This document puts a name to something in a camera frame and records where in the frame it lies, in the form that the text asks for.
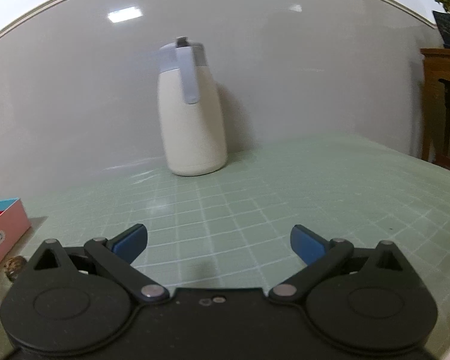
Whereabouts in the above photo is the red pink cardboard box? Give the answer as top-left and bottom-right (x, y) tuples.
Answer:
(0, 198), (32, 264)

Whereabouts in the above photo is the dark brown chestnut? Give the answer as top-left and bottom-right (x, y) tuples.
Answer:
(4, 255), (27, 282)

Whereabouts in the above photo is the green cutting mat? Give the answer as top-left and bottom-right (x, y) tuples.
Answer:
(0, 135), (450, 359)

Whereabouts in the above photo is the white thermos jug blue lid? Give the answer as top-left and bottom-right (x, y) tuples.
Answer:
(157, 37), (227, 176)

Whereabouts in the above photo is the wooden side table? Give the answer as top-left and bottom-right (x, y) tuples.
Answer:
(420, 48), (450, 170)

